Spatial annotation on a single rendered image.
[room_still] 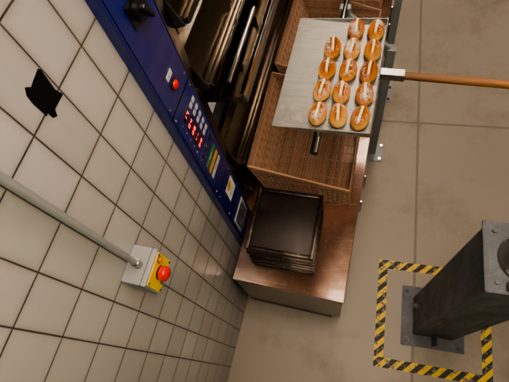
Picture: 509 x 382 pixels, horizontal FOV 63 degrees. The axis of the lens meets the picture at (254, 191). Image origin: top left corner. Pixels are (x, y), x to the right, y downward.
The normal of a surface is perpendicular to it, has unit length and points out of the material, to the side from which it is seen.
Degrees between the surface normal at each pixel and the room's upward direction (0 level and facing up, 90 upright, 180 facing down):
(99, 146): 90
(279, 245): 0
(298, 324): 0
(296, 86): 0
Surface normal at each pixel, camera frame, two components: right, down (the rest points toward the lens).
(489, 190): -0.16, -0.42
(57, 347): 0.96, 0.15
